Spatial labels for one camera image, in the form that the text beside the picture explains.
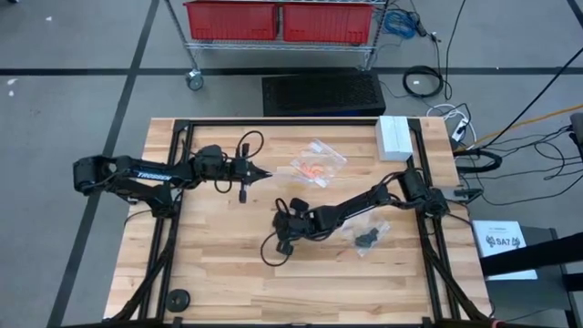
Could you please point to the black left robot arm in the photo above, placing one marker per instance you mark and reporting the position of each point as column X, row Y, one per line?
column 152, row 175

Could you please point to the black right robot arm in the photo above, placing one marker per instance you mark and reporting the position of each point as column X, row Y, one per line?
column 350, row 207

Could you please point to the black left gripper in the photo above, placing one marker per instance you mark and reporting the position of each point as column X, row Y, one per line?
column 237, row 172

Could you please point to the black power adapter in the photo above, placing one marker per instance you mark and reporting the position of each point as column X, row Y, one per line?
column 420, row 25

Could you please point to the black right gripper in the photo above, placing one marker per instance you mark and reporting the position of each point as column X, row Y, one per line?
column 284, row 248

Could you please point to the black round disc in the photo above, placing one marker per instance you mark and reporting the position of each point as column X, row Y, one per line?
column 177, row 300

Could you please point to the white printed paper sheet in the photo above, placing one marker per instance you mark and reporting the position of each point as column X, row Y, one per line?
column 501, row 255

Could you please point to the red plastic bin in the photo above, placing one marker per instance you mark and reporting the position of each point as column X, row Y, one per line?
column 232, row 20
column 328, row 23

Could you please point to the grey metal stand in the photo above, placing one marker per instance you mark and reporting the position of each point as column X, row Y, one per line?
column 528, row 300

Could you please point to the black beam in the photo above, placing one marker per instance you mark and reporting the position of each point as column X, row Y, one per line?
column 533, row 257

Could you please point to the white cardboard box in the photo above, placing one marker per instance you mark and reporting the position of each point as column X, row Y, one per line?
column 394, row 136

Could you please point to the black aluminium table frame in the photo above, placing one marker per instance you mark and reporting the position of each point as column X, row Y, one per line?
column 282, row 122

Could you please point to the orange clips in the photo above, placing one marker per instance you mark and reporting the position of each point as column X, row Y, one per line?
column 306, row 166

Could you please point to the white power strip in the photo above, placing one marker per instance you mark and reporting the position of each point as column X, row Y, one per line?
column 460, row 130

